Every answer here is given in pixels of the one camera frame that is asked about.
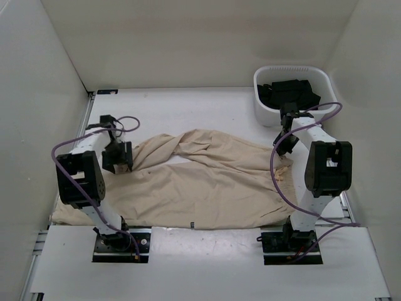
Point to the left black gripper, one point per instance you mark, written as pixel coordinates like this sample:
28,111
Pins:
124,158

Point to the black folded garment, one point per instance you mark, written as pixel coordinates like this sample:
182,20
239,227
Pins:
298,91

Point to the white plastic basket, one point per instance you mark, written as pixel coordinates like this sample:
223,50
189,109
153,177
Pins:
318,79

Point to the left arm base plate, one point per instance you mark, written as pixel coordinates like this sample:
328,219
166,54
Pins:
123,250

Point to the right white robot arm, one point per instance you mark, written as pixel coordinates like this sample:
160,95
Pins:
328,172

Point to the left aluminium frame rail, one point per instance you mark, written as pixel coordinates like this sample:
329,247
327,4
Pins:
67,181

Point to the beige trousers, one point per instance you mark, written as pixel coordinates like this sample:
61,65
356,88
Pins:
203,177

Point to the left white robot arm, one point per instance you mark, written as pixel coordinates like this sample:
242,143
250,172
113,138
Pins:
81,184

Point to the aluminium frame rail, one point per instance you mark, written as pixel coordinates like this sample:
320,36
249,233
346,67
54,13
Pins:
346,208
67,181

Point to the right aluminium frame rail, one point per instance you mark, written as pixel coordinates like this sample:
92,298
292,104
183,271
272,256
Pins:
346,208

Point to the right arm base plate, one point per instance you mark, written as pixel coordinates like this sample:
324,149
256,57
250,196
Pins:
277,250

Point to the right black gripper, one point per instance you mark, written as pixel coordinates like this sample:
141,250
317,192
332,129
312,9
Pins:
282,149

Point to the front aluminium rail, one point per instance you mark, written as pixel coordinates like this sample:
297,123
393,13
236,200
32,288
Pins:
197,227

